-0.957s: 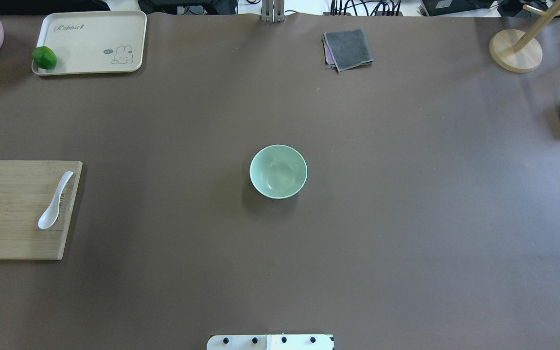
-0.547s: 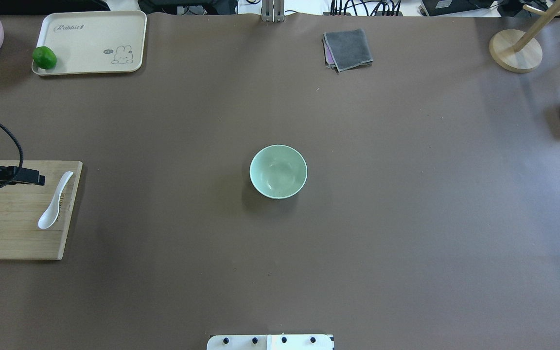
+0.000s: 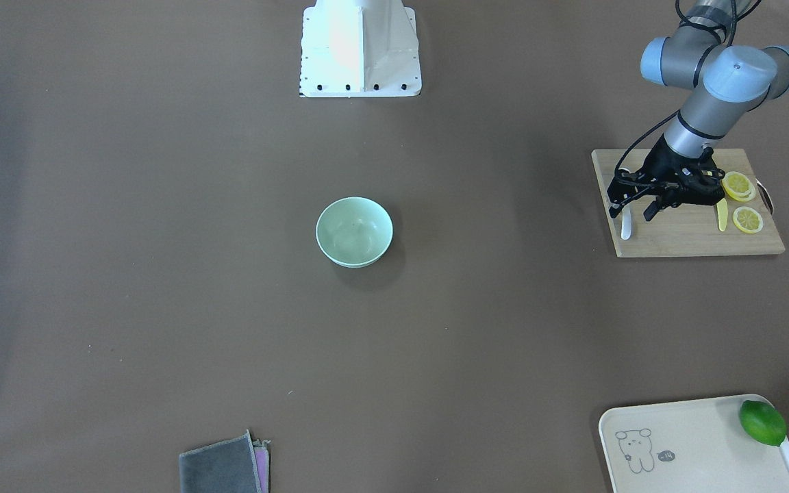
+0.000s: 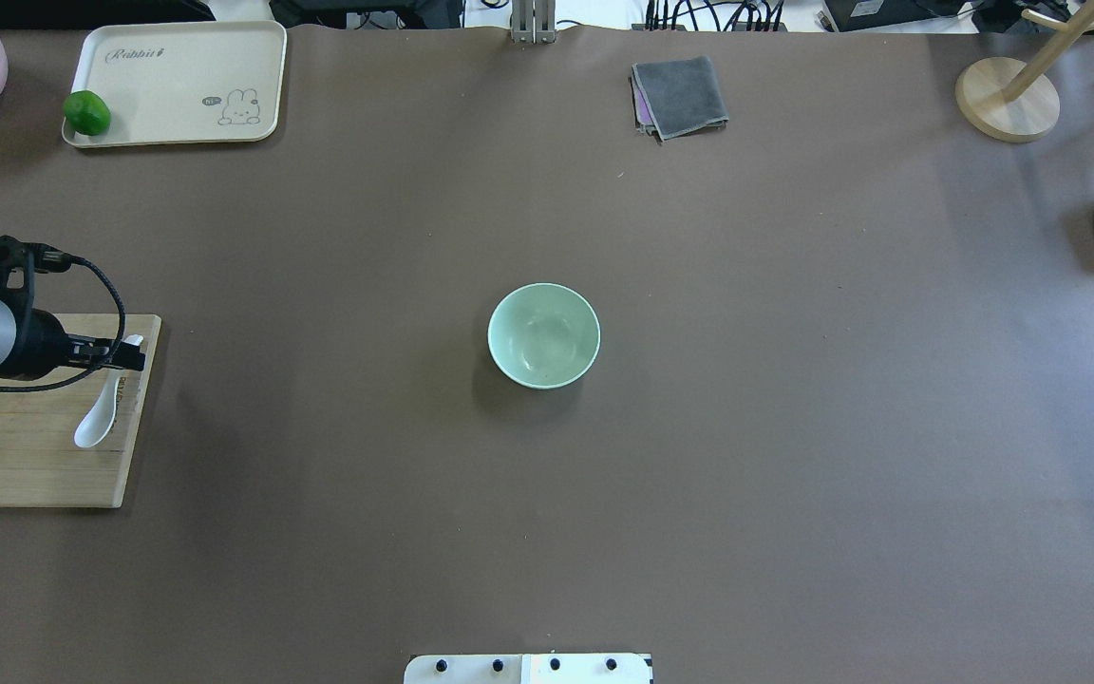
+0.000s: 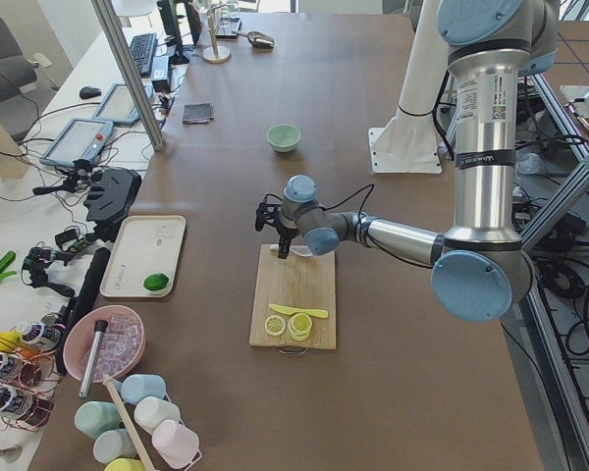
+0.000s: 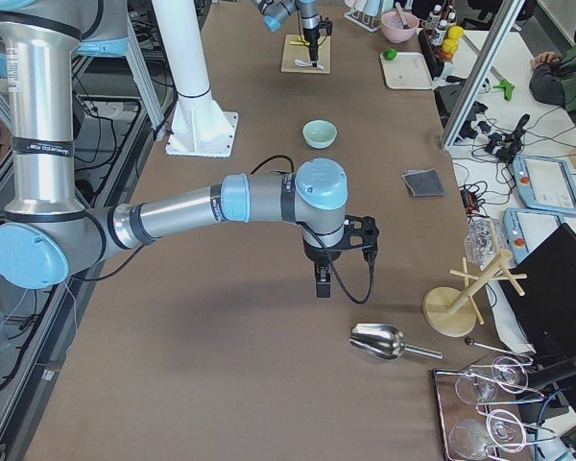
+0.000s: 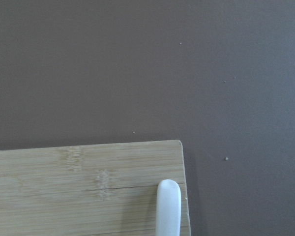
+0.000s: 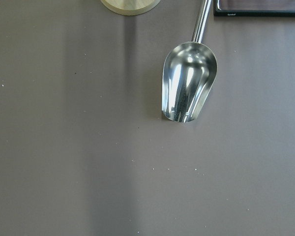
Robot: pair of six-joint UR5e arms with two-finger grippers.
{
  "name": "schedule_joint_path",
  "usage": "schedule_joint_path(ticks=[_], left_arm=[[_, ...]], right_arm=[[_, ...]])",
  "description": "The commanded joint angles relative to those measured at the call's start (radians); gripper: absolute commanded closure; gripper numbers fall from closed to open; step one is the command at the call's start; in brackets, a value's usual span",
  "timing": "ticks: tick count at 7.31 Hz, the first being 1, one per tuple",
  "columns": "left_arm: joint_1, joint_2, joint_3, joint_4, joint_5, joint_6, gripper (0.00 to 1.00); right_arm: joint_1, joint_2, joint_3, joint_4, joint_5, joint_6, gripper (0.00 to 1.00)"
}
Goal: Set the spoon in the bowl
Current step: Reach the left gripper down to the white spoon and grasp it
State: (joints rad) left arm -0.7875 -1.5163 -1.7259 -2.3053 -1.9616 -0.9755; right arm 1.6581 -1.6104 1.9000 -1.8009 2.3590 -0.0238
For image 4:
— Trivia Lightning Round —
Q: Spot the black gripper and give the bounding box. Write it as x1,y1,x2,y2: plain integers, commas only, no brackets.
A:
11,306,147,381

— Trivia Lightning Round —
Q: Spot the white ceramic spoon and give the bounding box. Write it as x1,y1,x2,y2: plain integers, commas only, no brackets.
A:
72,370,138,449

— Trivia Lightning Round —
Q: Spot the light green bowl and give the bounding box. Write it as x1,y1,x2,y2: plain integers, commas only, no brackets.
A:
485,282,602,390

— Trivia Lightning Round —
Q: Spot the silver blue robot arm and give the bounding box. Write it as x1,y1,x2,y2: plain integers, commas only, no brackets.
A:
0,300,147,381

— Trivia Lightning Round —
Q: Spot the bamboo cutting board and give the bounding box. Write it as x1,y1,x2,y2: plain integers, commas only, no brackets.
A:
0,367,152,509

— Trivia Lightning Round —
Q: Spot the green lime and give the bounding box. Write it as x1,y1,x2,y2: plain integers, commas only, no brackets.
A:
62,89,112,136

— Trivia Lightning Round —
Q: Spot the cream tray with bear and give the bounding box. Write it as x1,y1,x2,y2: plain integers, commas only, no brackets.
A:
61,19,287,148

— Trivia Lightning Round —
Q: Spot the grey folded cloth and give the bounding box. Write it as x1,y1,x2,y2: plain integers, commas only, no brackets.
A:
630,55,729,142

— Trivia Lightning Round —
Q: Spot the wooden mug tree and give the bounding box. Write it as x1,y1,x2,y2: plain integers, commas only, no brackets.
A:
954,1,1094,143

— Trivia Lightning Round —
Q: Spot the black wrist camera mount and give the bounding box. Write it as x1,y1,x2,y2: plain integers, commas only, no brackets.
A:
0,237,75,317

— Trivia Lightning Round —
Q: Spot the aluminium frame post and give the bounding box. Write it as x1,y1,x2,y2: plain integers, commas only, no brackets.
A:
509,0,556,45

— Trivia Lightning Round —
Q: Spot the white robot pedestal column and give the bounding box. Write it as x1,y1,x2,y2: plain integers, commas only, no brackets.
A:
403,651,654,683

